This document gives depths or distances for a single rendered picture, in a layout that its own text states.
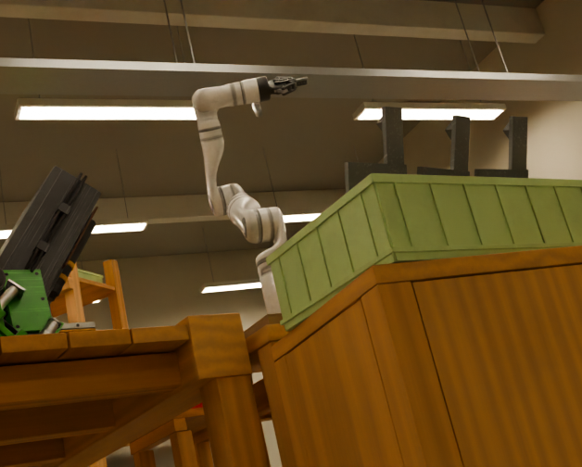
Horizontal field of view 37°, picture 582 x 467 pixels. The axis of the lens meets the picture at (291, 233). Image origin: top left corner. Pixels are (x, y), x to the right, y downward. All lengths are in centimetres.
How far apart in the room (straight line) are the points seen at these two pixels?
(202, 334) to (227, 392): 14
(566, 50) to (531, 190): 678
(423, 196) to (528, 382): 38
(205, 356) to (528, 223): 76
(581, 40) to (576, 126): 78
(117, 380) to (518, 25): 713
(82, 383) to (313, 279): 55
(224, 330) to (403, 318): 62
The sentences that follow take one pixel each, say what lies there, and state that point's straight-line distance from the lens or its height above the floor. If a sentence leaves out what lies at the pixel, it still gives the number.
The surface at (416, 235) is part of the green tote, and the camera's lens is 159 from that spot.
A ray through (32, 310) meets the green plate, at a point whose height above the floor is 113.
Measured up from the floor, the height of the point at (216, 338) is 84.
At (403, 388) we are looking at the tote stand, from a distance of 148.
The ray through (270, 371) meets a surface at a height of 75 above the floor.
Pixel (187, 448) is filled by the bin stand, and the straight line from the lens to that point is 258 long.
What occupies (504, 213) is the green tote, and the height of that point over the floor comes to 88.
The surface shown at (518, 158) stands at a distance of 200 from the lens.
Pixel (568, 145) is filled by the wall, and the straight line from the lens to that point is 854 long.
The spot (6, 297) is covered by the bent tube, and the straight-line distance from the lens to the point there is 252.
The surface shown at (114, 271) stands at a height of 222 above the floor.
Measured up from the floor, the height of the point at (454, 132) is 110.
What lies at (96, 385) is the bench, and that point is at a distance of 195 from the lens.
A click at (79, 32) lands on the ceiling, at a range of 751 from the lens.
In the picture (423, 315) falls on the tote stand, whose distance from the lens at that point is 154.
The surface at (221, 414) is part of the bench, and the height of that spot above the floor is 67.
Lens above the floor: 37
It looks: 19 degrees up
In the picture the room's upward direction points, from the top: 13 degrees counter-clockwise
